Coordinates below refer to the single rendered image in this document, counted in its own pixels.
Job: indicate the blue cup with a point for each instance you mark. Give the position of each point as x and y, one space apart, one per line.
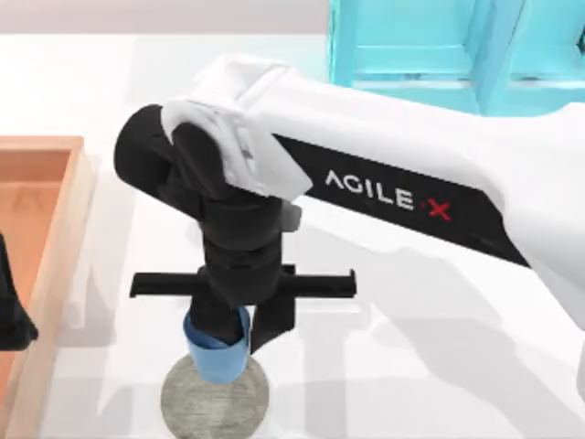
221 363

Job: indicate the grey round coaster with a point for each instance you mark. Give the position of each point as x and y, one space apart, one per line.
215 407

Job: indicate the shallow salmon-coloured box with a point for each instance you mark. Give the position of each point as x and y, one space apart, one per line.
41 228

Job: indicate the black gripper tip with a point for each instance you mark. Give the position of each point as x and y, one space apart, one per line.
11 311

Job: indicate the light blue rack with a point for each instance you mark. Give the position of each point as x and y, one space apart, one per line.
411 41

